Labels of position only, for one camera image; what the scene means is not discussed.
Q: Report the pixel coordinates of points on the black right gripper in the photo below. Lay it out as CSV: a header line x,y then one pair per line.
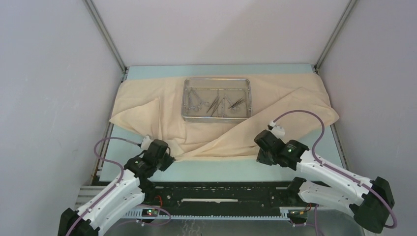
x,y
261,159

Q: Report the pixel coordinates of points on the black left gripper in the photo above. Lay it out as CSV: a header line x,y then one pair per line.
x,y
169,161

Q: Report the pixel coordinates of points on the beige cloth wrap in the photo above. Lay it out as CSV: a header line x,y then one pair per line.
x,y
299,102

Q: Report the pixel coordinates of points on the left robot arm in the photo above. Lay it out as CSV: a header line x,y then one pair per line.
x,y
130,188

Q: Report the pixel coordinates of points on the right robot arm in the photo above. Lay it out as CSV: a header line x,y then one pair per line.
x,y
369,202

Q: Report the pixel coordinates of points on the metal surgical scissors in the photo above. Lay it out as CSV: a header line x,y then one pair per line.
x,y
234,106

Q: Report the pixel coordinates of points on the metal surgical instrument tray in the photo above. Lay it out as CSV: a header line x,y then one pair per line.
x,y
199,93

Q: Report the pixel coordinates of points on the metal surgical forceps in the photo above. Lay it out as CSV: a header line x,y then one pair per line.
x,y
213,107

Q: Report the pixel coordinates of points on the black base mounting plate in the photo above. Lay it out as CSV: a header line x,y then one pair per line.
x,y
270,193

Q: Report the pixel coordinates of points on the aluminium frame rail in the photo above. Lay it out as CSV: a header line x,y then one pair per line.
x,y
213,209

